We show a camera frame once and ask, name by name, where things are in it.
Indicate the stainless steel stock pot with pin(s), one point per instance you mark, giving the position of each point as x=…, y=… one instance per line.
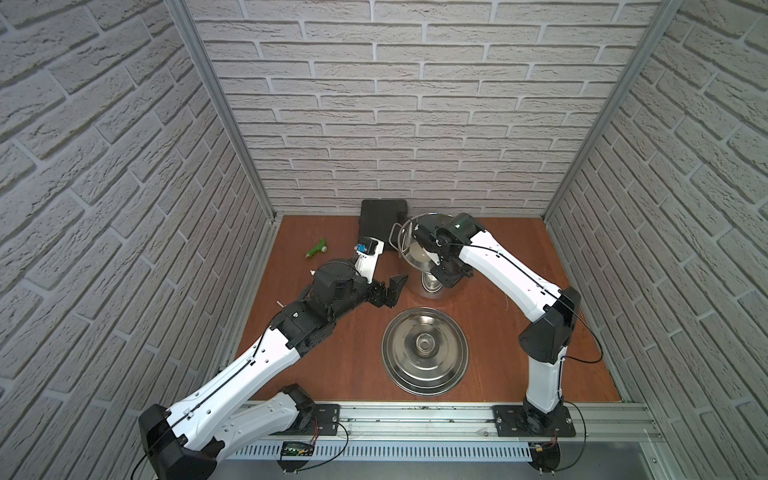
x=417, y=262

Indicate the stainless steel pot lid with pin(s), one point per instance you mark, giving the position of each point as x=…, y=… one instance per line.
x=425, y=352

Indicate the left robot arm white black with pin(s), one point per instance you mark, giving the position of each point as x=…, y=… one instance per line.
x=188, y=439

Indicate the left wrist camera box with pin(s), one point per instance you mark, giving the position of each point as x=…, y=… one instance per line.
x=368, y=250

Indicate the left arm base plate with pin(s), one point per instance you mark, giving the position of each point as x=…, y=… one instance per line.
x=321, y=421

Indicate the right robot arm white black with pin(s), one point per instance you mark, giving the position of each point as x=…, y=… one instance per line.
x=551, y=312

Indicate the small green circuit board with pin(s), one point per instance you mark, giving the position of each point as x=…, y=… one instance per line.
x=296, y=449

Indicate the right black connector board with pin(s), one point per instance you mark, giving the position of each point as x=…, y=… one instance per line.
x=545, y=458

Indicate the green plastic tap fitting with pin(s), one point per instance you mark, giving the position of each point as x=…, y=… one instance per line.
x=319, y=247

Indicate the aluminium front rail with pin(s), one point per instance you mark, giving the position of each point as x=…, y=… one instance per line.
x=474, y=421

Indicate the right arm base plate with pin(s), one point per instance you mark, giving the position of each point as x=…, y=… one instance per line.
x=525, y=421

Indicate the white ventilation grille strip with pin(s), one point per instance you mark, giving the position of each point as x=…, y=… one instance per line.
x=412, y=451

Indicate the black plastic tool case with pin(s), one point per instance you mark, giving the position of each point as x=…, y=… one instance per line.
x=377, y=217

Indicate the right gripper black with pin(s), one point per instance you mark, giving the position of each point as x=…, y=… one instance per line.
x=447, y=280

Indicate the cream plastic ladle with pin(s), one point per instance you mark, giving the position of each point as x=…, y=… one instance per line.
x=421, y=255

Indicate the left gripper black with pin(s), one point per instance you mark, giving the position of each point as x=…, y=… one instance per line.
x=380, y=292

